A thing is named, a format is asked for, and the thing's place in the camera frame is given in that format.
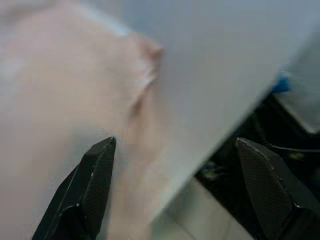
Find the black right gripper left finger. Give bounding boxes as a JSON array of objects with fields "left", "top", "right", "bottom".
[{"left": 31, "top": 136, "right": 117, "bottom": 240}]

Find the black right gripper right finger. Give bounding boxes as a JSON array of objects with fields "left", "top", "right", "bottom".
[{"left": 235, "top": 136, "right": 320, "bottom": 240}]

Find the pink pillow with teal dots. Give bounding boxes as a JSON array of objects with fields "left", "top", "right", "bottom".
[{"left": 0, "top": 0, "right": 181, "bottom": 240}]

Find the blue tape piece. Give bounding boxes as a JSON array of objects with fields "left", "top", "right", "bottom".
[{"left": 271, "top": 73, "right": 292, "bottom": 94}]

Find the black cable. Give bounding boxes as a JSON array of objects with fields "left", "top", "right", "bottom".
[{"left": 265, "top": 141, "right": 320, "bottom": 154}]

